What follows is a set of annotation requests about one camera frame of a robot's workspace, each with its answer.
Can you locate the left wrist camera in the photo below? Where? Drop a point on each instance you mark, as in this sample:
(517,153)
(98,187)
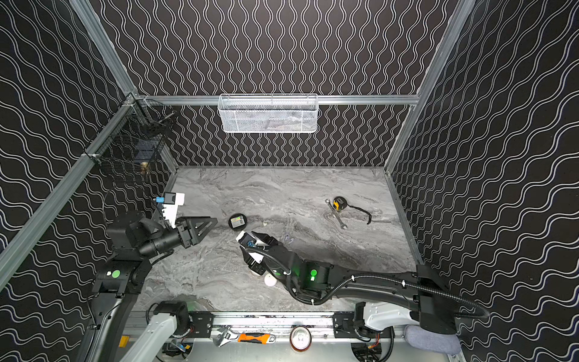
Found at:
(168,205)

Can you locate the yellow black tape measure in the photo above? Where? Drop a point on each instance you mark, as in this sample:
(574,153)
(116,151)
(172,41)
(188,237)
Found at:
(339,203)

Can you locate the grey cloth roll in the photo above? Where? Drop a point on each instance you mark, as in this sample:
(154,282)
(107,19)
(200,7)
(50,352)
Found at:
(433,342)

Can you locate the white wire mesh basket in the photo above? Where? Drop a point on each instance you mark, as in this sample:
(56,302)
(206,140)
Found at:
(269,113)

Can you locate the adjustable wrench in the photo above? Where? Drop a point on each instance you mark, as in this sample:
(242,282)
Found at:
(225,336)

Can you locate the black round digital timer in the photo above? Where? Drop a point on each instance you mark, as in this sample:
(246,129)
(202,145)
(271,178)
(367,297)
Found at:
(237,222)

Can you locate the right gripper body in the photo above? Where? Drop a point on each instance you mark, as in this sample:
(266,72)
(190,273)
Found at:
(266,267)

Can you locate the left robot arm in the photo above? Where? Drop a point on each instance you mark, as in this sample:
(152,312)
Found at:
(138,244)

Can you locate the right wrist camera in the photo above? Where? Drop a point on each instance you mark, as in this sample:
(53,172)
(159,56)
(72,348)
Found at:
(248,240)

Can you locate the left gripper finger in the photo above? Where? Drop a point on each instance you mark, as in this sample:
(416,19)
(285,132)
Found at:
(199,233)
(203,222)

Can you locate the orange handled tool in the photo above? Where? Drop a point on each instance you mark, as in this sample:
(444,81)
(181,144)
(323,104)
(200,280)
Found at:
(260,338)

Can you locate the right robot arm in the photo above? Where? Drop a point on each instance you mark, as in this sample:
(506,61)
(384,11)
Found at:
(385,299)

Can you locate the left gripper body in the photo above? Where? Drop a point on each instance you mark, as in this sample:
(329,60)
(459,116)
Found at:
(183,232)

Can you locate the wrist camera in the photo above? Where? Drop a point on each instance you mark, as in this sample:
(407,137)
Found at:
(248,240)
(168,205)

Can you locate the white round earbud case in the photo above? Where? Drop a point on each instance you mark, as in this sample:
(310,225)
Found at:
(270,280)

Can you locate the silver combination wrench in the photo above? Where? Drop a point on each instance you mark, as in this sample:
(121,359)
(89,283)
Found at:
(335,213)

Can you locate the soda can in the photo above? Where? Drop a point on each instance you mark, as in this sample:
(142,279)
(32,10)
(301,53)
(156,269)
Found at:
(300,339)

